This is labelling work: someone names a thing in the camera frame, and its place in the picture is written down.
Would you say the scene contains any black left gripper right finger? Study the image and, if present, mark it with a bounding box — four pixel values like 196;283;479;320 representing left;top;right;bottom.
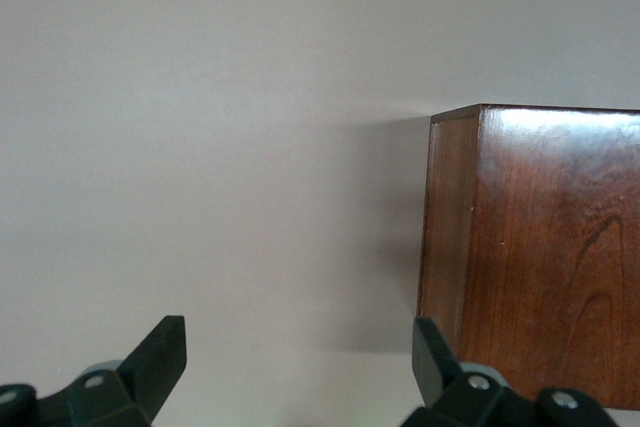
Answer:
411;316;616;427

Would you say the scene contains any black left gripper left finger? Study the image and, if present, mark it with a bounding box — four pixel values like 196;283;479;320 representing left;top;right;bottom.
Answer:
0;315;188;427

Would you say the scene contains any dark brown wooden cabinet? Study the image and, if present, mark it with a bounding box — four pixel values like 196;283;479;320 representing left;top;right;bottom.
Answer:
416;103;640;411

